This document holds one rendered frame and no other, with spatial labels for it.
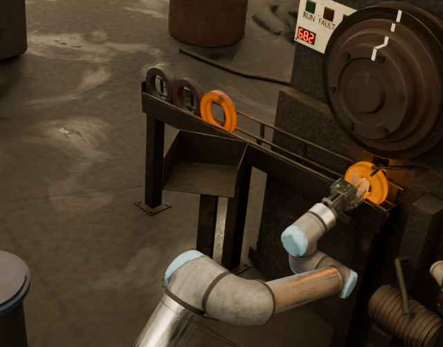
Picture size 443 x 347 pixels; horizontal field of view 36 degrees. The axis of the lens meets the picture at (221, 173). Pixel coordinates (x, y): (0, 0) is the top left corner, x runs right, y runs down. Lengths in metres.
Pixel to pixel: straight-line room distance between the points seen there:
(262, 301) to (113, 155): 2.13
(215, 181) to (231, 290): 0.85
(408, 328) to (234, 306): 0.70
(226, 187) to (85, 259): 0.86
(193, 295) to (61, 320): 1.14
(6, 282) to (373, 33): 1.38
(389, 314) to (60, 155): 2.10
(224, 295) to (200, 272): 0.09
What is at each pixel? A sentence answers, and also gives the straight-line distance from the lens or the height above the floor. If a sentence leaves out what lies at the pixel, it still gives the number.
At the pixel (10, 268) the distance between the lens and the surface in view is 2.37.
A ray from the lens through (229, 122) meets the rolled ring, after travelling 2.67.
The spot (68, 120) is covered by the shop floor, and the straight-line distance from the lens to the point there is 4.03.
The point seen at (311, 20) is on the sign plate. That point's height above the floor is 1.15.
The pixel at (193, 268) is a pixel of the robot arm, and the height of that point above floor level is 0.85.
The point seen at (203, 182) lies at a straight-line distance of 2.45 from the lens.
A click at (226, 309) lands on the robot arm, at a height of 0.81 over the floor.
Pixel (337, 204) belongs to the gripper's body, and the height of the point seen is 0.73.
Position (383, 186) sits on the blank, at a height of 0.77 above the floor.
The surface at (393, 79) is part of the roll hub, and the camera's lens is 1.97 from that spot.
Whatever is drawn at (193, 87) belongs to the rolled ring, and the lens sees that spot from 2.78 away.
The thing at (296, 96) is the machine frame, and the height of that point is 0.87.
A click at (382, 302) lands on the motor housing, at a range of 2.22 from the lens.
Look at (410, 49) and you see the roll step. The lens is 1.99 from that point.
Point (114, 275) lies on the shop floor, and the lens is 2.94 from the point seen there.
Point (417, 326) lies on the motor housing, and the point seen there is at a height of 0.52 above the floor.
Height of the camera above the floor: 1.99
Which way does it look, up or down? 34 degrees down
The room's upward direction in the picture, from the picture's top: 6 degrees clockwise
